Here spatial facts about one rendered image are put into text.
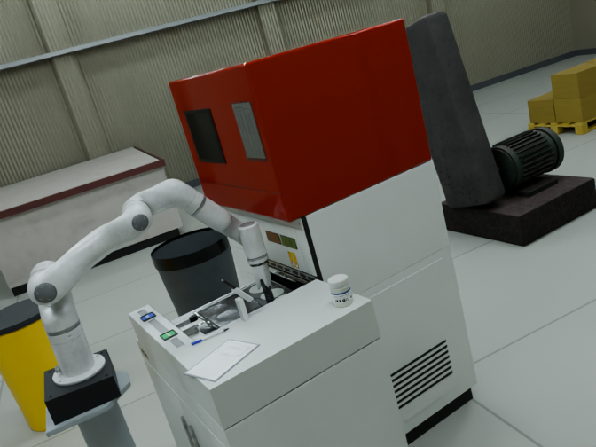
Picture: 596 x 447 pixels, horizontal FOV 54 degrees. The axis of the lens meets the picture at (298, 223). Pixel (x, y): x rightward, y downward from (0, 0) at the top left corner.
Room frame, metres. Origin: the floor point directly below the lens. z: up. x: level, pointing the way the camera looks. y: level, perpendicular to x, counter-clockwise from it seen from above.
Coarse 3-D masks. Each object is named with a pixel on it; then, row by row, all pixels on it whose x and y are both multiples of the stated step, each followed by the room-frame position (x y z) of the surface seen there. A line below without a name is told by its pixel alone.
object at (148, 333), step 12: (132, 312) 2.33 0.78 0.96; (144, 312) 2.30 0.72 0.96; (156, 312) 2.25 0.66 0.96; (132, 324) 2.31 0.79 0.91; (144, 324) 2.17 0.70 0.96; (156, 324) 2.14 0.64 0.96; (168, 324) 2.10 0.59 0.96; (144, 336) 2.17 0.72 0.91; (156, 336) 2.02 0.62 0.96; (180, 336) 1.96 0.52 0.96; (156, 348) 2.03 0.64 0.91; (168, 348) 1.89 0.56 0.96; (180, 348) 1.87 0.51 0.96; (168, 360) 1.91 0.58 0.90; (180, 384) 1.86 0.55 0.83
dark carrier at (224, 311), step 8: (248, 288) 2.38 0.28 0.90; (272, 288) 2.31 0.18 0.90; (288, 288) 2.26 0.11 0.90; (232, 296) 2.35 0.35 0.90; (256, 296) 2.27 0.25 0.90; (216, 304) 2.31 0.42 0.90; (224, 304) 2.29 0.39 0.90; (232, 304) 2.26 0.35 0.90; (248, 304) 2.22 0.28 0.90; (256, 304) 2.19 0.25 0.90; (264, 304) 2.17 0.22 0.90; (200, 312) 2.27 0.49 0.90; (208, 312) 2.25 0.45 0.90; (216, 312) 2.23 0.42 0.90; (224, 312) 2.20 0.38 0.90; (232, 312) 2.18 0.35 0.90; (248, 312) 2.14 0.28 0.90; (208, 320) 2.18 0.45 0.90; (216, 320) 2.15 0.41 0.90; (224, 320) 2.13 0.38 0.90; (232, 320) 2.11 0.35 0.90
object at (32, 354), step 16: (16, 304) 3.61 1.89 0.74; (32, 304) 3.52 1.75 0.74; (0, 320) 3.38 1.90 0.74; (16, 320) 3.30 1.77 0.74; (32, 320) 3.27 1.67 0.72; (0, 336) 3.22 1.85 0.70; (16, 336) 3.22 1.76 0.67; (32, 336) 3.26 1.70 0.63; (0, 352) 3.23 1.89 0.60; (16, 352) 3.22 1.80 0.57; (32, 352) 3.24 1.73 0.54; (48, 352) 3.29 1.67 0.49; (0, 368) 3.27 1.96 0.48; (16, 368) 3.23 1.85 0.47; (32, 368) 3.24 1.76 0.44; (48, 368) 3.27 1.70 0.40; (16, 384) 3.24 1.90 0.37; (32, 384) 3.23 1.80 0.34; (16, 400) 3.29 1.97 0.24; (32, 400) 3.24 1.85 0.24; (32, 416) 3.26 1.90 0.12
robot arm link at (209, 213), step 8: (208, 200) 2.13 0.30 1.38; (200, 208) 2.10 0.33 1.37; (208, 208) 2.11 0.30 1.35; (216, 208) 2.13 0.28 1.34; (200, 216) 2.11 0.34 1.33; (208, 216) 2.11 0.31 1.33; (216, 216) 2.12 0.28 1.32; (224, 216) 2.13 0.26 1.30; (232, 216) 2.24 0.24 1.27; (208, 224) 2.13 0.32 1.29; (216, 224) 2.12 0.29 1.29; (224, 224) 2.13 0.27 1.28; (232, 224) 2.24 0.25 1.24; (224, 232) 2.23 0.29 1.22; (232, 232) 2.25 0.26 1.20
